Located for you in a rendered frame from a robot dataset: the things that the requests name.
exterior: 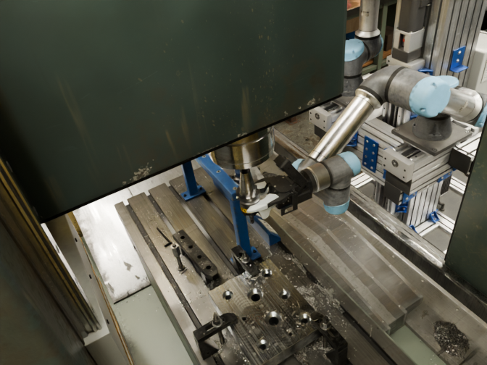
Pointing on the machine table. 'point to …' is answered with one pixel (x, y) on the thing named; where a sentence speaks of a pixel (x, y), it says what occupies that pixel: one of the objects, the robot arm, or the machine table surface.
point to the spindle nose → (246, 151)
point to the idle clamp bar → (196, 256)
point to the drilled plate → (246, 306)
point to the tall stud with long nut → (177, 256)
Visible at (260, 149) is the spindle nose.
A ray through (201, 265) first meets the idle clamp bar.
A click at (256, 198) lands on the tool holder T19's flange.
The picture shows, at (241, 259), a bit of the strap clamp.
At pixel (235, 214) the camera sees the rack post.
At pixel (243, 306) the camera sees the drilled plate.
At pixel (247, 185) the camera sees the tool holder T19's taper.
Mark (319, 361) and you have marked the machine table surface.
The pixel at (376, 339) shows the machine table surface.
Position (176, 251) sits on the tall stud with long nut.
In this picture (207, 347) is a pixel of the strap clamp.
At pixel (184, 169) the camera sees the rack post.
